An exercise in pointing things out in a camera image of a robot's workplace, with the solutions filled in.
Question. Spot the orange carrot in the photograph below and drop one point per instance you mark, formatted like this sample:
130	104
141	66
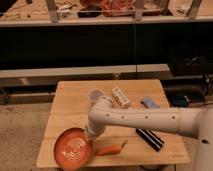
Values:
110	150

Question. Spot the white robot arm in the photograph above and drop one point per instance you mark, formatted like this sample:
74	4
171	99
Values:
189	122

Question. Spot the grey metal bench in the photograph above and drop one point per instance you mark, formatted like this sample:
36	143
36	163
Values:
51	76

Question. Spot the orange ceramic bowl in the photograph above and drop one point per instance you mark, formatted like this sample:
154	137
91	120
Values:
72	150

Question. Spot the clear plastic cup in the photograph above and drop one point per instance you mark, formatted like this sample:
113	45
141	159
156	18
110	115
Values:
94	95

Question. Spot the wooden table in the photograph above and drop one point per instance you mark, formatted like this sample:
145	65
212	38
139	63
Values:
71	106

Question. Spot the blue sponge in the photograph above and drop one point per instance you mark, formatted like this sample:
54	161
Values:
149	103

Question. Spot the black striped box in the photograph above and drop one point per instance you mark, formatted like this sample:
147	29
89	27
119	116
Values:
152	139

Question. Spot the black object on shelf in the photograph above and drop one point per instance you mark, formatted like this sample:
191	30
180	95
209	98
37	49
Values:
89	11

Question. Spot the white cream bottle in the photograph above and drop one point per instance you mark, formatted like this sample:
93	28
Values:
121	98

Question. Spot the red cloth on shelf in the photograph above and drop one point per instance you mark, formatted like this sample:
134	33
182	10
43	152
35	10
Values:
115	8

